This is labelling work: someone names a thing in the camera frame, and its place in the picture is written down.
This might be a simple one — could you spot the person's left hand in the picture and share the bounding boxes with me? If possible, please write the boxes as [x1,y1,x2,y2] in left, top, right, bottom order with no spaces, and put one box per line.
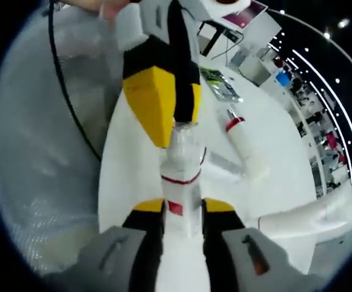
[53,0,140,21]

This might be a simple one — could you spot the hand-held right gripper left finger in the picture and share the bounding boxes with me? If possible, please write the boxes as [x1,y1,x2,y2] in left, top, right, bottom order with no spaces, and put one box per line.
[78,197,167,292]

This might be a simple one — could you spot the blue storage box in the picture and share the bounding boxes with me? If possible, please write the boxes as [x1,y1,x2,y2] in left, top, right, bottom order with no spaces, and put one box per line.
[275,71,292,88]

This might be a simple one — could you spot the small skincare bottle red label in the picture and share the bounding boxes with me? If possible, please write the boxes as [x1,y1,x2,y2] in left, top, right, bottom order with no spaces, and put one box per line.
[157,120,209,292]

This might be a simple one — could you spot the thick black cable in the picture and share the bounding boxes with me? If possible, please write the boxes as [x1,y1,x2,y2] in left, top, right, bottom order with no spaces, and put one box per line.
[47,0,103,162]

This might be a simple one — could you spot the white skincare bottle red collar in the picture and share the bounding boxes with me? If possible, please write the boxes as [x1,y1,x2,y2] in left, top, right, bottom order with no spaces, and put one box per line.
[226,106,271,185]

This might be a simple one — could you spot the green silver sachet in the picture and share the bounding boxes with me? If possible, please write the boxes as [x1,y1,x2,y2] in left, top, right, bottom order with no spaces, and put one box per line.
[199,68,244,105]

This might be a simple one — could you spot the curved ceiling light strip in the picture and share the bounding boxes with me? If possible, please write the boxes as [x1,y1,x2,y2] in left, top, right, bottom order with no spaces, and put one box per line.
[292,50,352,183]

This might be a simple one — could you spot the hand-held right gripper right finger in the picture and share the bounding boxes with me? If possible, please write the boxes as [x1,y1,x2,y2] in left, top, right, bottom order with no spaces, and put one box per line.
[201,197,304,292]

